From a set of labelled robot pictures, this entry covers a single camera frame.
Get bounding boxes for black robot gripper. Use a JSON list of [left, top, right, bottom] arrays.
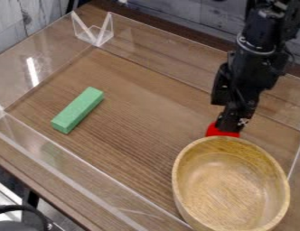
[[210, 46, 289, 133]]

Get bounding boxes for red toy strawberry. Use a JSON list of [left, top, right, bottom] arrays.
[[206, 122, 241, 138]]

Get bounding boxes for wooden oval bowl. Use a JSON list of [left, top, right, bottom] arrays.
[[171, 136, 290, 231]]

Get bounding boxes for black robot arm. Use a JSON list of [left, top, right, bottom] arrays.
[[206, 0, 300, 137]]

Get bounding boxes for green rectangular block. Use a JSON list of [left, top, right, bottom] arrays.
[[51, 87, 105, 134]]

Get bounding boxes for clear acrylic tray enclosure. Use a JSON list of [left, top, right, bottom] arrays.
[[0, 11, 300, 231]]

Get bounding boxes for black cable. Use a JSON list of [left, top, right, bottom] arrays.
[[0, 204, 48, 231]]

